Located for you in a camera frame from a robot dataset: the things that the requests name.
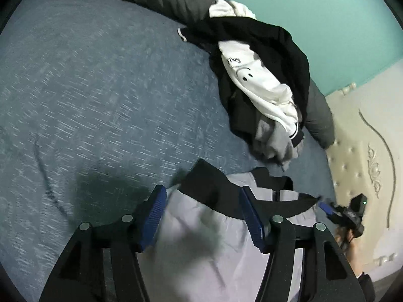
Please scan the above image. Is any bed with blue sheet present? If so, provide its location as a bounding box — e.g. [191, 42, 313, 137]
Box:
[0, 0, 338, 302]

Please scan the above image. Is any white printed garment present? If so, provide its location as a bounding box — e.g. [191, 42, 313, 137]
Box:
[209, 0, 300, 147]

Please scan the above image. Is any light grey jacket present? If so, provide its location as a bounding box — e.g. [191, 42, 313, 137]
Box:
[139, 159, 322, 302]

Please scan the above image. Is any heather grey garment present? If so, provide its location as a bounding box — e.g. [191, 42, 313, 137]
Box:
[251, 112, 305, 171]

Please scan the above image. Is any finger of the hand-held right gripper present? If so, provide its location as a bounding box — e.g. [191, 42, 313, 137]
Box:
[317, 200, 340, 221]

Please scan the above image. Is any cream tufted headboard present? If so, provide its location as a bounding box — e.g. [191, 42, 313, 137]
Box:
[325, 81, 403, 278]

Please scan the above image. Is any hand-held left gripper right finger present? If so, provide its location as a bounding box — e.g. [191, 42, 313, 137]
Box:
[239, 186, 367, 302]

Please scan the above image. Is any black garment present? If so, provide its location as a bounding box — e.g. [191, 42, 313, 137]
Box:
[177, 15, 311, 143]

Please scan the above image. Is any person's right hand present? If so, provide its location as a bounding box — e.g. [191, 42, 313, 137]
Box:
[334, 226, 359, 273]

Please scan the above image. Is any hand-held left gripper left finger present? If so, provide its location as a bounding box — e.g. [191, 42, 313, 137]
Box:
[39, 185, 167, 302]

